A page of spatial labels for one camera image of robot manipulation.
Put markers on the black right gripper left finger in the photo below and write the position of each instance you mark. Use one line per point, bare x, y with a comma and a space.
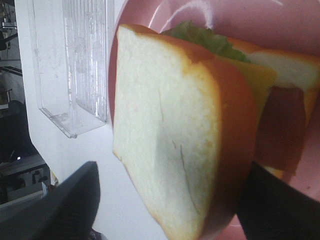
66, 213

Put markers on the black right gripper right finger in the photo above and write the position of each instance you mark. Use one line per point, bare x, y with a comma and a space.
270, 209

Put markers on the bread slice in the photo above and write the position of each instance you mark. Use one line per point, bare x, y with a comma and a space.
184, 128
294, 70

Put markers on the yellow cheese slice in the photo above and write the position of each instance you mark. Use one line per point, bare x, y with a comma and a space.
259, 78

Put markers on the green lettuce leaf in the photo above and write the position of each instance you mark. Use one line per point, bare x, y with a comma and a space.
207, 38

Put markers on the clear left plastic tray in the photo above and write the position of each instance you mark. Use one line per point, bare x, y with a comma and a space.
70, 42

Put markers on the pink round plate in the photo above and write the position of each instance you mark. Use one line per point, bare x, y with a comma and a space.
292, 25

